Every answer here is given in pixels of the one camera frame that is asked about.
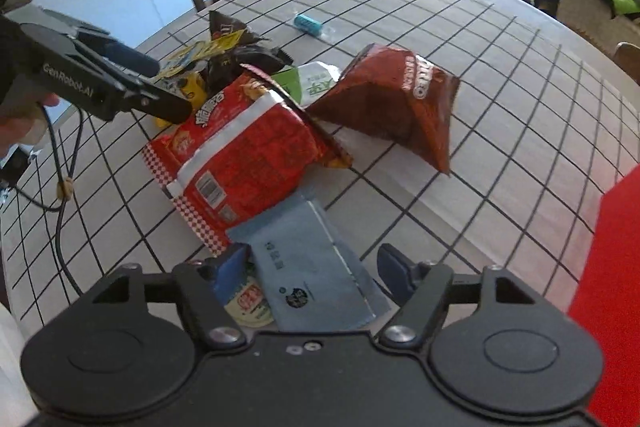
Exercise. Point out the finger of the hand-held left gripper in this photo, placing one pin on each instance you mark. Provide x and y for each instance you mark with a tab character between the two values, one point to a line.
160	104
132	58

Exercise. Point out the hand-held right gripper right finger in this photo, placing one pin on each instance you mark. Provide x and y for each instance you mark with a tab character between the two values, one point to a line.
392	268

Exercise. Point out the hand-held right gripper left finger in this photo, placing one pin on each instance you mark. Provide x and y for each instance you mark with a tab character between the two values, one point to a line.
232	266

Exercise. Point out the yellow cartoon snack packet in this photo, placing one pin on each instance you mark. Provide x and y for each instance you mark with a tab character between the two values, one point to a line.
191	89

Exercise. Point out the brown cookie bag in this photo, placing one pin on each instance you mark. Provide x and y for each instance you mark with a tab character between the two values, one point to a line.
380	107

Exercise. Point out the red box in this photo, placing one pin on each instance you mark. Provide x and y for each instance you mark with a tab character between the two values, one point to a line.
615	282

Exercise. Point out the person's left hand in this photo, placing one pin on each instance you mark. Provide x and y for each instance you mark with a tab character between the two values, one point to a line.
22	119

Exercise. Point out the round white red-label snack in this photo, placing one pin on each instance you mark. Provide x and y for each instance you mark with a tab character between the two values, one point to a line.
250	307

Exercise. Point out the grey blue flat packet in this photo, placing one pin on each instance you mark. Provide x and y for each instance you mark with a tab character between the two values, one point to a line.
305	257

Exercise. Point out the dark brown candy packet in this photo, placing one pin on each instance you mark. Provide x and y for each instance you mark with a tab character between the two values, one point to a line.
226	26

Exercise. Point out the black snack packet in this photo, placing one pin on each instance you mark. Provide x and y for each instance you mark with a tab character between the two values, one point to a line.
250	59

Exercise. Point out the large red snack bag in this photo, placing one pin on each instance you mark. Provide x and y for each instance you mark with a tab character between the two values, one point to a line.
250	157

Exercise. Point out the wooden bead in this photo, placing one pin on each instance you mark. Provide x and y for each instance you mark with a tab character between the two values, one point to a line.
64	189

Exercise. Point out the green white snack packet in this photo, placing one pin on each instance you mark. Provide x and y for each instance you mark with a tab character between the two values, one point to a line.
312	82

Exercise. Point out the small teal wrapped snack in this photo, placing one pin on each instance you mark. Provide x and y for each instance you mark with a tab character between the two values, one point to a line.
306	23

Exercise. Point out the checked white tablecloth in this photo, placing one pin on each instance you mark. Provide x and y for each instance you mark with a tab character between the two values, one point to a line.
500	107

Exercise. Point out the brown wooden chair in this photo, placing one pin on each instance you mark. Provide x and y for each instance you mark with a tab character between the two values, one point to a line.
629	62

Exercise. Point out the beige sofa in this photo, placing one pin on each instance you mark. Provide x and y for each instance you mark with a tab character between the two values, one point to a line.
595	24

